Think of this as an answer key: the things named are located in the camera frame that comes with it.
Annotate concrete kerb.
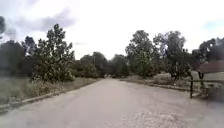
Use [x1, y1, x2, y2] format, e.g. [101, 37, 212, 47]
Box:
[0, 78, 101, 114]

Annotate tall green tree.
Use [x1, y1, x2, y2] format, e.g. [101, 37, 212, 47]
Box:
[31, 23, 76, 83]

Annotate grey asphalt road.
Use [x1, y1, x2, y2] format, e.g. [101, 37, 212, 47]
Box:
[0, 77, 224, 128]

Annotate row of trees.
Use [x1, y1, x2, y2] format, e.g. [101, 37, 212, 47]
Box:
[70, 29, 224, 80]

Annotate dark tree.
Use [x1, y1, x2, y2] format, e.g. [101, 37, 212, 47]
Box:
[0, 35, 36, 78]

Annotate dry grass verge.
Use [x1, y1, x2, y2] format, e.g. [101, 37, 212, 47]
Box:
[0, 76, 101, 105]
[119, 73, 204, 93]

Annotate building with brown roof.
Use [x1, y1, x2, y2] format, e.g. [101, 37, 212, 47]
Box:
[190, 59, 224, 88]

